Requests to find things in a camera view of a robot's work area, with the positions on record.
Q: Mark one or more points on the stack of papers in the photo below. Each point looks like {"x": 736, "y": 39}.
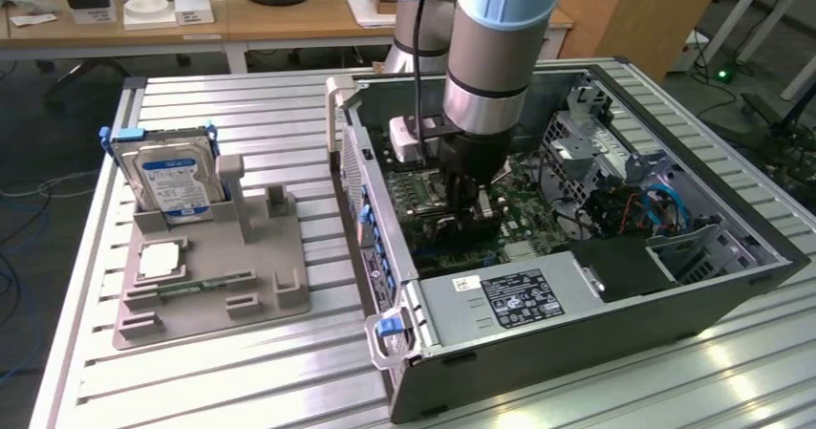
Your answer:
{"x": 370, "y": 13}

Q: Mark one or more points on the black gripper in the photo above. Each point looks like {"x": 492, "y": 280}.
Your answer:
{"x": 474, "y": 161}

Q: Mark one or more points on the white box with black top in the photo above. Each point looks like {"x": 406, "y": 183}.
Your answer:
{"x": 92, "y": 8}

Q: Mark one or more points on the black open PC case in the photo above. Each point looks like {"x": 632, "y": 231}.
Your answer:
{"x": 573, "y": 352}

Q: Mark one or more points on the perforated metal disk bay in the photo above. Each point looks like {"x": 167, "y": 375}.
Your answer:
{"x": 587, "y": 156}

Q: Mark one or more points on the wooden cabinet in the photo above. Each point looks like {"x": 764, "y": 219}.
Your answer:
{"x": 637, "y": 18}

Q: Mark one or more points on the wooden desk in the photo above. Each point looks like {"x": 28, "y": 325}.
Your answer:
{"x": 38, "y": 33}

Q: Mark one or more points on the green motherboard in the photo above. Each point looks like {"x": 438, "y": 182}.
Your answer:
{"x": 529, "y": 223}

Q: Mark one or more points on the white labelled box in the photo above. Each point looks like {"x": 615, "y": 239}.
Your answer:
{"x": 194, "y": 12}

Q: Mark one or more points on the hard disk with blue caddy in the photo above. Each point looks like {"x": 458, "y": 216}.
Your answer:
{"x": 173, "y": 185}

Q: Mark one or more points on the silver CPU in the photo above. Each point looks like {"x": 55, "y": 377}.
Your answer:
{"x": 159, "y": 259}

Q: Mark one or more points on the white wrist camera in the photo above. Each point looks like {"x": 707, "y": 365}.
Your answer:
{"x": 408, "y": 142}

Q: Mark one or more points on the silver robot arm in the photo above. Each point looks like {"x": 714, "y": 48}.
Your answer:
{"x": 490, "y": 56}

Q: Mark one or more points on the green RAM stick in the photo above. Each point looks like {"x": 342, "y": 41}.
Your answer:
{"x": 205, "y": 286}

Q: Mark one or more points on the grey drive bracket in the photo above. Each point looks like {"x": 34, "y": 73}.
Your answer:
{"x": 676, "y": 248}

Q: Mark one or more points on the grey power supply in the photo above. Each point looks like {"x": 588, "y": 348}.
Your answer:
{"x": 458, "y": 314}

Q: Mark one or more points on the device with green light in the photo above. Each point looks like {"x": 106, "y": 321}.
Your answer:
{"x": 723, "y": 73}

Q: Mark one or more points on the grey parts rack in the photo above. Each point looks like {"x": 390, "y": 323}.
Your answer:
{"x": 255, "y": 262}

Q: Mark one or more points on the black optical drive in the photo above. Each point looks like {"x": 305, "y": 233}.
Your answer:
{"x": 625, "y": 269}

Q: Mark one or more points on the silver chipset heatsink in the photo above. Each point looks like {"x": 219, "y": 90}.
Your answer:
{"x": 520, "y": 252}

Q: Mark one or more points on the white dish on box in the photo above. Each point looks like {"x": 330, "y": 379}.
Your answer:
{"x": 150, "y": 13}

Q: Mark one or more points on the low-profile graphics card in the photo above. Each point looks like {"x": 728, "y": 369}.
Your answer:
{"x": 446, "y": 235}

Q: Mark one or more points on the clear latch with blue tab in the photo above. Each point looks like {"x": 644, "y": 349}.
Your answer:
{"x": 388, "y": 328}

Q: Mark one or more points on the black intrusion switch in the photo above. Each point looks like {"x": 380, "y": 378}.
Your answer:
{"x": 369, "y": 154}

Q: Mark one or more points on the white paper tag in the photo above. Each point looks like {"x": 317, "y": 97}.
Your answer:
{"x": 32, "y": 20}

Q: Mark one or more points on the CPU socket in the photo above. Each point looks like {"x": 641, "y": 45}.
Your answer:
{"x": 437, "y": 190}

